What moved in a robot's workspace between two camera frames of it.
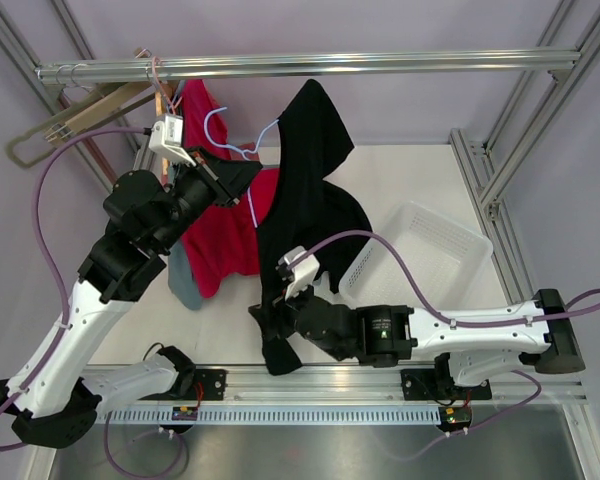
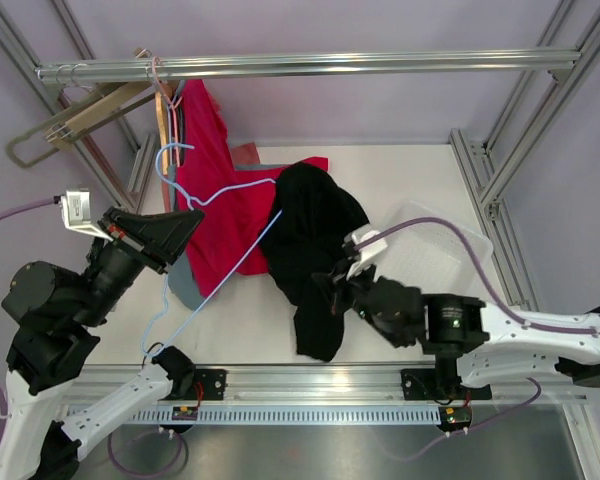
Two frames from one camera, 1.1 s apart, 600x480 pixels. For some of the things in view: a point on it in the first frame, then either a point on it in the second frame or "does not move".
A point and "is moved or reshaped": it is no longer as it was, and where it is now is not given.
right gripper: [290, 304] to [344, 285]
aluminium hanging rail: [71, 71] does not move
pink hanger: [154, 73] does not move
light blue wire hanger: [245, 152] to [166, 290]
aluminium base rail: [358, 384] does not move
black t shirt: [299, 208] is moved or reshaped
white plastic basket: [445, 260] does not move
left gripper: [220, 178] to [134, 243]
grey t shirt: [180, 279] does not move
